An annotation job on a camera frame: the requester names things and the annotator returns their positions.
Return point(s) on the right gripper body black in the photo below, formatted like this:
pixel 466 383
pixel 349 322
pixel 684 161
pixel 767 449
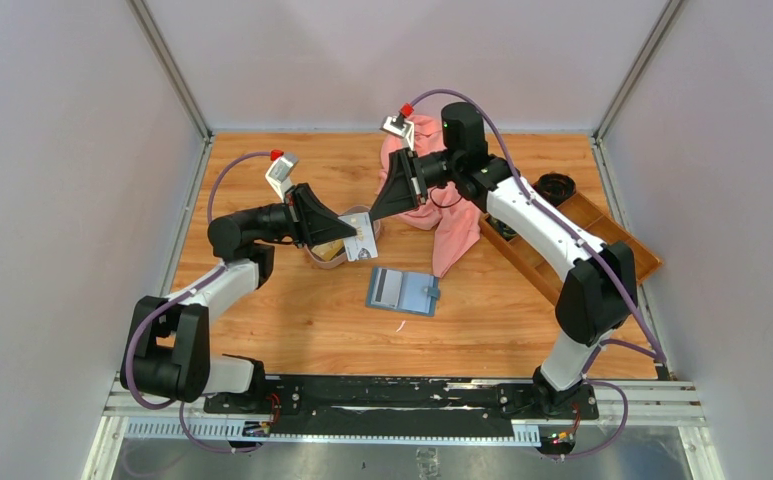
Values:
pixel 439 167

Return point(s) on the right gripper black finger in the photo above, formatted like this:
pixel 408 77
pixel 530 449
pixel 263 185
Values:
pixel 393 200
pixel 399 168

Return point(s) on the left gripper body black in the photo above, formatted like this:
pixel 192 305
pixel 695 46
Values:
pixel 280 221

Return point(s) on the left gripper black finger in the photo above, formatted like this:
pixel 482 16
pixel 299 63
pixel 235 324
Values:
pixel 313 215
pixel 326 232

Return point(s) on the blue leather card holder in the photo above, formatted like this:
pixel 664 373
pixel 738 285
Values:
pixel 419 295

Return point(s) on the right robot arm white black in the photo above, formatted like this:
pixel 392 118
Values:
pixel 598 278

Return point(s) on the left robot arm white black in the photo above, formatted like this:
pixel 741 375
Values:
pixel 167 357

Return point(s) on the gold card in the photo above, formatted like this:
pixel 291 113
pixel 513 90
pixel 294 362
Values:
pixel 328 251

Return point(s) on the pink oval tray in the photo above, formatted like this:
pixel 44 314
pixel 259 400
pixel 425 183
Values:
pixel 342 257

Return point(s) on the pink cloth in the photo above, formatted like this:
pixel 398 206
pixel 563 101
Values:
pixel 453 219

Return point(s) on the black tape roll upper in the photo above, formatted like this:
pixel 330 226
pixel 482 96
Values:
pixel 555 188

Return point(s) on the wooden compartment tray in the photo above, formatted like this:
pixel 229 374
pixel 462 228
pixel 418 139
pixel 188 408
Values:
pixel 543 242

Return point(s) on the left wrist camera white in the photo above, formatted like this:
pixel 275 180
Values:
pixel 278 175

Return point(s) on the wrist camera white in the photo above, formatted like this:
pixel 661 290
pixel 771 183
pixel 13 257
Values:
pixel 400 127
pixel 278 175

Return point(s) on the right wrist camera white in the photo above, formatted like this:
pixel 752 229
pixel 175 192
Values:
pixel 400 127

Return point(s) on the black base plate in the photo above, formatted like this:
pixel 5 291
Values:
pixel 415 407

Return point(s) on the aluminium rail frame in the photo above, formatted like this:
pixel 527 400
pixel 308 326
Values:
pixel 622 404

